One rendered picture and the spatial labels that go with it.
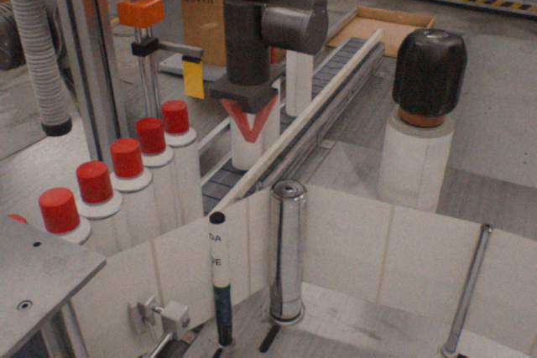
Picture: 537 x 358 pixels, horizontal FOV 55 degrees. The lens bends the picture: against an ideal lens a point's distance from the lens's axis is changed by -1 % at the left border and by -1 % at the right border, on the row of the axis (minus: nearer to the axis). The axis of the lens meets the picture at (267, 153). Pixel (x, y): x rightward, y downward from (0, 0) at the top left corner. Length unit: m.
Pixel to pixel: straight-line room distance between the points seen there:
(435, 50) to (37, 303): 0.47
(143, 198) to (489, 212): 0.53
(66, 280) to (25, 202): 0.65
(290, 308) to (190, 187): 0.21
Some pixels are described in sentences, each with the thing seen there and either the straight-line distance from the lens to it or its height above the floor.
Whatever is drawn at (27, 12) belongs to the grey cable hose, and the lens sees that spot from 0.60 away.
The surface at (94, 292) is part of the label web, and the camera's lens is 0.51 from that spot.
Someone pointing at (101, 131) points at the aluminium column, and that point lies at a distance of 0.78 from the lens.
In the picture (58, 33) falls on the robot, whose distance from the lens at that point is 1.62.
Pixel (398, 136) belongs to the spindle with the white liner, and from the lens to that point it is 0.67.
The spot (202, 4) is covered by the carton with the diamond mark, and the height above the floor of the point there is 1.01.
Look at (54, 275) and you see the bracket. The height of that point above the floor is 1.14.
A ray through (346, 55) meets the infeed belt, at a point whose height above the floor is 0.88.
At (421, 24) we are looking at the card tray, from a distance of 1.79.
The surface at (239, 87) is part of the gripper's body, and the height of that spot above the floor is 1.10.
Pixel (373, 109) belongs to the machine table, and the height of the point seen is 0.83.
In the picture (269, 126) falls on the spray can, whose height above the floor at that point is 0.94.
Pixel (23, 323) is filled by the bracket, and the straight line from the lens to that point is 0.34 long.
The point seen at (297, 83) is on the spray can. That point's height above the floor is 0.96.
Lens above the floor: 1.39
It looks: 33 degrees down
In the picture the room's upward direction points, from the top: straight up
